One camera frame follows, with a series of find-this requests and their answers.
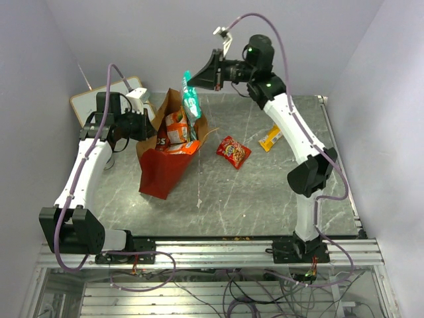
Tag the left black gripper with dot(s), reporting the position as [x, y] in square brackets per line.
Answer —
[147, 128]

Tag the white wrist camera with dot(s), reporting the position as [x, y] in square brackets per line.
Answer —
[224, 33]
[139, 98]

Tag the teal white snack packet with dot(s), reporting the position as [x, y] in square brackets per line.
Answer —
[190, 104]

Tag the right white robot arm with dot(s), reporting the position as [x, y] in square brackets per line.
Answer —
[270, 93]

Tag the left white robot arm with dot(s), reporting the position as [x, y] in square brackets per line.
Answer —
[70, 226]

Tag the red Doritos chip bag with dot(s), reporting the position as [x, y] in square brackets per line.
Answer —
[162, 141]

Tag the red brown paper bag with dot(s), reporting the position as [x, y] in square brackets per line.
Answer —
[160, 171]

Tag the yellow snack bar packet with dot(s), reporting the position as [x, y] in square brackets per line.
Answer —
[269, 140]

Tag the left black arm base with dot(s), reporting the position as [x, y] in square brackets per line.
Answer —
[137, 250]

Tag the Fox's candy bag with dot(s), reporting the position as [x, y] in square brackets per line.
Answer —
[188, 148]

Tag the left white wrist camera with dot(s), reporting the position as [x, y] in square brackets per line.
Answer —
[139, 98]

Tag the red cookie snack packet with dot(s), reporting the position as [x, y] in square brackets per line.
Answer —
[233, 151]

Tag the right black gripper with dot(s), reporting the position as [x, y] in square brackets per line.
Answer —
[209, 77]

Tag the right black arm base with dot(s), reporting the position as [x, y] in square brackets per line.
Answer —
[290, 249]

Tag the aluminium frame rail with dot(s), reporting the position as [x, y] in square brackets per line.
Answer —
[226, 254]

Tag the orange snack packet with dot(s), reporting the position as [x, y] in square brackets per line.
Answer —
[177, 127]

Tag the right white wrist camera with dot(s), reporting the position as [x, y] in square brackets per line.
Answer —
[224, 33]

